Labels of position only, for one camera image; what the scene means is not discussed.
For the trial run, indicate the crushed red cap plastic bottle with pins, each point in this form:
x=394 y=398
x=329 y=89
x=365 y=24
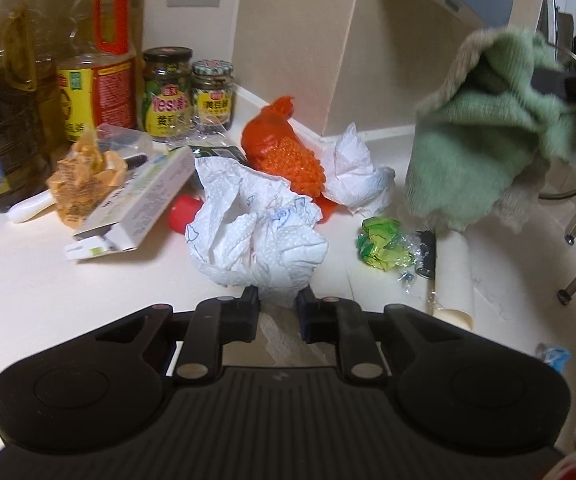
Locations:
x=185 y=212

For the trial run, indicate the small black cylinder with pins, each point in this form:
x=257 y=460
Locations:
x=425 y=255

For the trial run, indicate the white toothbrush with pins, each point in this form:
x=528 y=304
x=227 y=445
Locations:
x=30 y=207

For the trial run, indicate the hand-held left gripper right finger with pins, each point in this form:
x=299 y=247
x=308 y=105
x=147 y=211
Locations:
x=304 y=317

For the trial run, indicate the large dark oil bottle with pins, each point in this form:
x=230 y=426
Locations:
x=2 y=110

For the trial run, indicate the small patterned lid jar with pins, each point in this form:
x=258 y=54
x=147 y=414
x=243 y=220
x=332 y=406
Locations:
x=212 y=100

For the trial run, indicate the black lid pickle jar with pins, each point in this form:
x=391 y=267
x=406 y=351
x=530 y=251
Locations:
x=166 y=100

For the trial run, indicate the green cloth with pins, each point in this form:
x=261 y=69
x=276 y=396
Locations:
x=478 y=150

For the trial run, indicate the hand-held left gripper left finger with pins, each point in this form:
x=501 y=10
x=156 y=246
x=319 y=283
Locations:
x=250 y=310

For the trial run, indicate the blue wrapper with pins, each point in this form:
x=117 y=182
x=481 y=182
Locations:
x=553 y=355

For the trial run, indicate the white paper tube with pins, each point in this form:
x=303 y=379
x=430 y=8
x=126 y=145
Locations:
x=455 y=280

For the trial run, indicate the white carton box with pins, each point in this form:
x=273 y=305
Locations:
x=142 y=195

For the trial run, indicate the yellow label oil bottle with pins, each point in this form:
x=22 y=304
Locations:
x=95 y=95

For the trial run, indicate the small crumpled white tissue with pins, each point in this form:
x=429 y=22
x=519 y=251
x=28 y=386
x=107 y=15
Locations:
x=355 y=175

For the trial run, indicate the crumpled orange snack wrapper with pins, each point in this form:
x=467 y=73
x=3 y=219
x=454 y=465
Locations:
x=80 y=180

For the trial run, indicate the clear plastic cup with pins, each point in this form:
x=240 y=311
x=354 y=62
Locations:
x=127 y=137

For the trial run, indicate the metal lid rack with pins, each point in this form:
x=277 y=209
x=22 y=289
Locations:
x=575 y=225

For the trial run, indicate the large paper towel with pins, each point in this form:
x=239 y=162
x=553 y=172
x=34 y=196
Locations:
x=253 y=225

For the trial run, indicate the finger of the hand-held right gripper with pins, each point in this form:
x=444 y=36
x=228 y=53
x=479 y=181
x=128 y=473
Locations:
x=575 y=90

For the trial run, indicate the clear plastic wrapper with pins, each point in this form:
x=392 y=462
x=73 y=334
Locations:
x=413 y=267

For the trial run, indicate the green candy wrapper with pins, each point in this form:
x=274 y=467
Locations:
x=380 y=242

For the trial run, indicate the orange mesh bag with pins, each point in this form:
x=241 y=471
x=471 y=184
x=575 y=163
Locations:
x=280 y=150

